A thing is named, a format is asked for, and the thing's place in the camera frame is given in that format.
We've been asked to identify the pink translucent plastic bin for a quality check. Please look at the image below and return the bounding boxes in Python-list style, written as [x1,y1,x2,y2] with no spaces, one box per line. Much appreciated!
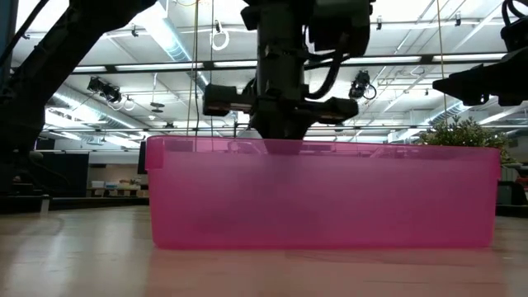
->
[144,134,502,251]

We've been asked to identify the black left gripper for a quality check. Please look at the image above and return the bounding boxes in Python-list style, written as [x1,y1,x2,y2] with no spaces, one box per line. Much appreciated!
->
[203,40,360,154]

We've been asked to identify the small potted green plant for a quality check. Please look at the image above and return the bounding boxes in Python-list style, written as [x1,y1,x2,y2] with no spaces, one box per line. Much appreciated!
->
[415,115,517,166]

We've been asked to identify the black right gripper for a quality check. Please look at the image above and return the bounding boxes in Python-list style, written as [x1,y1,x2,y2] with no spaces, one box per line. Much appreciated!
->
[431,48,528,106]

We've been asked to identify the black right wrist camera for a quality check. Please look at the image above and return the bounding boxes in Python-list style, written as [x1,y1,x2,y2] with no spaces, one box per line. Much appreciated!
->
[500,0,528,53]

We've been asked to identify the white hanging cable loop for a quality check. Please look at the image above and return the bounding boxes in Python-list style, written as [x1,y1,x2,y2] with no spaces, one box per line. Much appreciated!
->
[210,18,231,52]

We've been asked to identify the black cabinet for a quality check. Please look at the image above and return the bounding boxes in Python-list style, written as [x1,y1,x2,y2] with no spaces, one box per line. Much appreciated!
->
[35,151,90,198]

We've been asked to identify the overhead LED light bar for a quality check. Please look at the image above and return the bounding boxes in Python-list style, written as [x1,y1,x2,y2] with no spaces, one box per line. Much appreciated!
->
[72,51,509,76]

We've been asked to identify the thin hanging cord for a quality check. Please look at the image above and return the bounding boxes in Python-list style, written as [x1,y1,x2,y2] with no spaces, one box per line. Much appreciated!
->
[435,0,449,125]

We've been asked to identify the black left camera cable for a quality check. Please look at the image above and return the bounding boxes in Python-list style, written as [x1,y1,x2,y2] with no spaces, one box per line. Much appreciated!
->
[304,24,347,101]

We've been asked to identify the black ceiling spotlight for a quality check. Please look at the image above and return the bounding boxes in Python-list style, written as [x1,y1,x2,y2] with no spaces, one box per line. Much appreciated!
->
[86,76,124,104]
[348,69,378,102]

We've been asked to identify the low wooden bench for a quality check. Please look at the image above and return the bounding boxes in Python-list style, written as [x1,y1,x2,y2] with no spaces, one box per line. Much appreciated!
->
[88,177,149,198]

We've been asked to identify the small black monitor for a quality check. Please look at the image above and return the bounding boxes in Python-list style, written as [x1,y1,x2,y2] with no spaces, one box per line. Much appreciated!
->
[137,139,149,175]

